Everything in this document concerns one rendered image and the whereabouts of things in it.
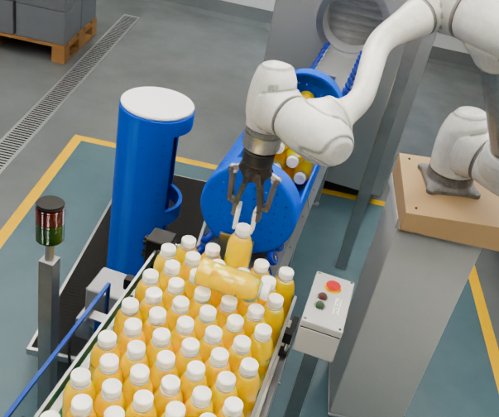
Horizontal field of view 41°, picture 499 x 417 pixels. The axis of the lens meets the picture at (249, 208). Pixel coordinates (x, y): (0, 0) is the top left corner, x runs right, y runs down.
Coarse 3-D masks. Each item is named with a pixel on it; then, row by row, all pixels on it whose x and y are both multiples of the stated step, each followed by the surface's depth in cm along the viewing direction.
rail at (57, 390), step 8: (152, 256) 182; (144, 264) 178; (136, 280) 173; (128, 288) 169; (128, 296) 171; (120, 304) 166; (112, 312) 161; (104, 320) 158; (112, 320) 163; (104, 328) 159; (96, 336) 154; (88, 344) 151; (80, 352) 149; (88, 352) 152; (80, 360) 149; (72, 368) 145; (64, 376) 142; (64, 384) 143; (56, 392) 140; (48, 400) 137; (40, 408) 135; (48, 408) 138
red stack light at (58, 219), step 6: (36, 210) 145; (36, 216) 146; (42, 216) 145; (48, 216) 145; (54, 216) 145; (60, 216) 147; (36, 222) 147; (42, 222) 146; (48, 222) 146; (54, 222) 146; (60, 222) 147
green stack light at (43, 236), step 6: (36, 228) 148; (42, 228) 147; (48, 228) 147; (54, 228) 147; (60, 228) 149; (36, 234) 149; (42, 234) 148; (48, 234) 147; (54, 234) 148; (60, 234) 149; (36, 240) 150; (42, 240) 148; (48, 240) 148; (54, 240) 149; (60, 240) 150; (48, 246) 149
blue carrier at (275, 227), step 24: (312, 72) 249; (336, 96) 255; (240, 144) 198; (216, 192) 188; (264, 192) 183; (288, 192) 182; (216, 216) 192; (240, 216) 190; (264, 216) 187; (288, 216) 185; (264, 240) 191
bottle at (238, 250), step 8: (232, 240) 169; (240, 240) 168; (248, 240) 169; (232, 248) 169; (240, 248) 168; (248, 248) 169; (224, 256) 173; (232, 256) 170; (240, 256) 169; (248, 256) 171; (232, 264) 171; (240, 264) 170; (248, 264) 174
